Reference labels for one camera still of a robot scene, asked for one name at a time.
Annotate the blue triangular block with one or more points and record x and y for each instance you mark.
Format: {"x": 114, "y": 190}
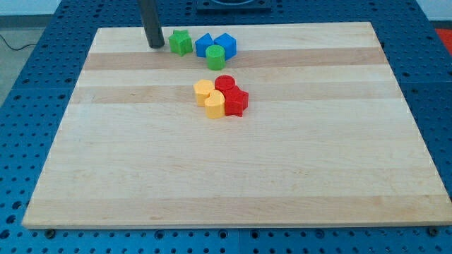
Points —
{"x": 202, "y": 43}

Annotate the red cylinder block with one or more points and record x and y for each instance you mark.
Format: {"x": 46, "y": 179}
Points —
{"x": 224, "y": 83}

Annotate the blue cube block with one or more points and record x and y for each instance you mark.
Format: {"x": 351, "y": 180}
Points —
{"x": 229, "y": 44}

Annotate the yellow heart block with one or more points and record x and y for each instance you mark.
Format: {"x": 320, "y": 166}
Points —
{"x": 215, "y": 105}

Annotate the light wooden board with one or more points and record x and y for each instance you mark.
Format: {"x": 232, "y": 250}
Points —
{"x": 327, "y": 140}

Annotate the green cylinder block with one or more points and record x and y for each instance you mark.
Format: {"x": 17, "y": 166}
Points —
{"x": 215, "y": 57}

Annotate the yellow pentagon block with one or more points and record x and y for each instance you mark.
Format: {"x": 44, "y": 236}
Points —
{"x": 202, "y": 90}

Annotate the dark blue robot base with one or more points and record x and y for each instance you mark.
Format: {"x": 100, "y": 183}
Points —
{"x": 212, "y": 6}

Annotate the green star block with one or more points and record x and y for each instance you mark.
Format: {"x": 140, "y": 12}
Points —
{"x": 180, "y": 42}

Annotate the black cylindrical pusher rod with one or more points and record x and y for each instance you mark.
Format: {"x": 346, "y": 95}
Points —
{"x": 151, "y": 23}

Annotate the red star block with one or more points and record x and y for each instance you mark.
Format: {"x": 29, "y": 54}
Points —
{"x": 236, "y": 101}

